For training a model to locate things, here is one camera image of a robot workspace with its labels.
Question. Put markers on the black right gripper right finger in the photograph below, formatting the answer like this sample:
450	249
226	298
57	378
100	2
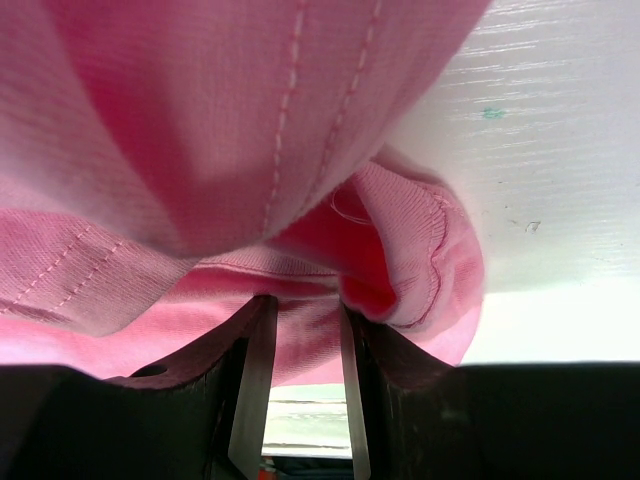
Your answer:
413	416

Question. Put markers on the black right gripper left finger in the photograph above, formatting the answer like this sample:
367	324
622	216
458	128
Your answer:
198	413

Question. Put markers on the pink t shirt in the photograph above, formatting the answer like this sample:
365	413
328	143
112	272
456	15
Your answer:
164	161

